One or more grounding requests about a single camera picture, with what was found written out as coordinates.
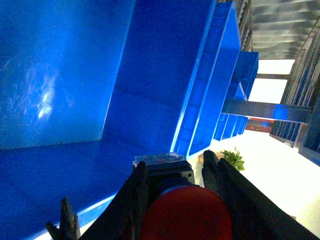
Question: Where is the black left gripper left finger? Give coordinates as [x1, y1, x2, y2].
[80, 161, 148, 240]

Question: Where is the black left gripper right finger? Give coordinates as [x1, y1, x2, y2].
[202, 150, 318, 240]

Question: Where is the red mushroom push button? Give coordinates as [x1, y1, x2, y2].
[132, 152, 233, 240]

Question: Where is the green plant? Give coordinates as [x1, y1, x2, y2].
[221, 147, 245, 172]

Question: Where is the front steel rack crossbar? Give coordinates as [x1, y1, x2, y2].
[221, 99, 313, 123]

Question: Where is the far right blue bin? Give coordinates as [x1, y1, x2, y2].
[213, 51, 259, 141]

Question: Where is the blue bin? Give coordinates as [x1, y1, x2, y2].
[213, 51, 259, 141]
[0, 0, 239, 240]

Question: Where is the upper right blue bin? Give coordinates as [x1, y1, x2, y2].
[0, 0, 239, 240]

